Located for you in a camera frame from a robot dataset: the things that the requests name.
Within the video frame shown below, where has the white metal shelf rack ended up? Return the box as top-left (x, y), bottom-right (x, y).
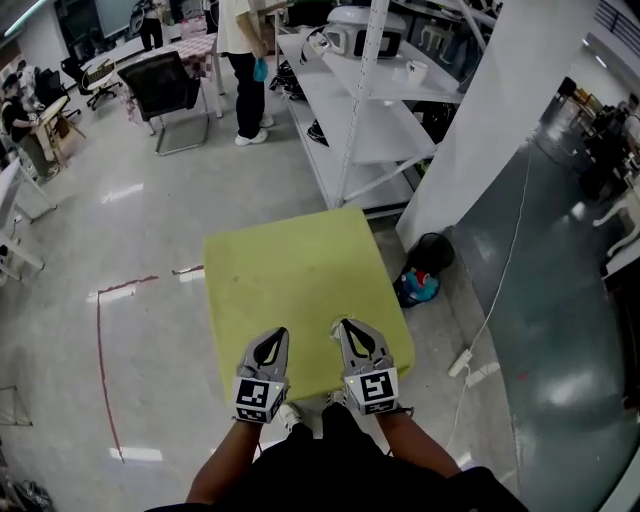
top-left (273, 0), bottom-right (502, 222)

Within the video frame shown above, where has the red floor tape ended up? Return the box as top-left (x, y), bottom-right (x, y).
top-left (95, 264), bottom-right (206, 464)

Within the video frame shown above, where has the white and black headset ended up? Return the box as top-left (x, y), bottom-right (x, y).
top-left (299, 26), bottom-right (332, 66)

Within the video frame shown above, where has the white mug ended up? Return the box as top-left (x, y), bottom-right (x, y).
top-left (405, 59), bottom-right (431, 86)

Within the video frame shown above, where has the black cantilever chair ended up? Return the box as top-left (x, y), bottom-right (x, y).
top-left (116, 49), bottom-right (212, 158)

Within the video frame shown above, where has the long ceiling light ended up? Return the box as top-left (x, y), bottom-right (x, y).
top-left (2, 0), bottom-right (49, 39)

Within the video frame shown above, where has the person's right forearm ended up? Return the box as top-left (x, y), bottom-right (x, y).
top-left (374, 411), bottom-right (463, 479)

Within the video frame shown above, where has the patterned back office chair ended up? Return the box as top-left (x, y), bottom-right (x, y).
top-left (79, 56), bottom-right (124, 112)

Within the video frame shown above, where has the person's black clothing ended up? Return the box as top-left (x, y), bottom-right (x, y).
top-left (144, 403), bottom-right (529, 512)

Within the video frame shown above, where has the dark glass window wall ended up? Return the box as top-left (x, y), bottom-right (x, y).
top-left (53, 0), bottom-right (147, 42)

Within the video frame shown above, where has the white desk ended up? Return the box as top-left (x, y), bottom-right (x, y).
top-left (0, 156), bottom-right (57, 282)

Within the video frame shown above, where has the black mesh waste bin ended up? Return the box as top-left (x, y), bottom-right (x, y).
top-left (407, 231), bottom-right (457, 276)

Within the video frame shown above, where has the black shelf item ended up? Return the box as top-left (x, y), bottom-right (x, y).
top-left (305, 118), bottom-right (332, 148)

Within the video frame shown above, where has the person's left forearm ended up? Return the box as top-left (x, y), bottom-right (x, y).
top-left (184, 418), bottom-right (264, 505)

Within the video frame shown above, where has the person's white left shoe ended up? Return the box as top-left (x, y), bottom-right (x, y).
top-left (276, 401), bottom-right (308, 434)

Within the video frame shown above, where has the wire frame stand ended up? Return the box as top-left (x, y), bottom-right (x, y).
top-left (0, 384), bottom-right (34, 428)

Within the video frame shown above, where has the black office chair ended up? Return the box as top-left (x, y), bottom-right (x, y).
top-left (33, 67), bottom-right (81, 119)

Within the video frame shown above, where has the small white box appliance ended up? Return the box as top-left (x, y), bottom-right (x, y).
top-left (322, 24), bottom-right (352, 55)

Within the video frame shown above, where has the round wooden table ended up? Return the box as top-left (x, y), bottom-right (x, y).
top-left (29, 94), bottom-right (87, 170)

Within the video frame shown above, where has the white curved leg table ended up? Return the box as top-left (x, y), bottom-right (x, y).
top-left (592, 183), bottom-right (640, 267)

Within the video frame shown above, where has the black railing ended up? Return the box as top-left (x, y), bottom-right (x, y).
top-left (591, 0), bottom-right (640, 49)

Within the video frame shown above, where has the green cloth covered table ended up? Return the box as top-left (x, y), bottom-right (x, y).
top-left (202, 207), bottom-right (416, 402)

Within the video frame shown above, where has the white power cable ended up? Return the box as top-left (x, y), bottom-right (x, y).
top-left (444, 142), bottom-right (534, 451)

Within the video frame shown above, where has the blue trash bag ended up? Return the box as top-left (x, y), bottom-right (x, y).
top-left (392, 268), bottom-right (442, 309)

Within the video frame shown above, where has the white microwave oven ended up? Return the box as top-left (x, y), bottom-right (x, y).
top-left (327, 3), bottom-right (408, 61)

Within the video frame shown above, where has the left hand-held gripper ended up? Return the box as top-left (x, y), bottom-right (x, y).
top-left (232, 327), bottom-right (292, 425)

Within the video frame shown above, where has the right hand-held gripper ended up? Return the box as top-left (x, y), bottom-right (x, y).
top-left (339, 319), bottom-right (402, 417)

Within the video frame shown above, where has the black cable bundle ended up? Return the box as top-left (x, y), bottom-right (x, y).
top-left (268, 61), bottom-right (307, 102)

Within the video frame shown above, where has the checkered cloth table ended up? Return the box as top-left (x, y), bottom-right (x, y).
top-left (135, 31), bottom-right (227, 120)

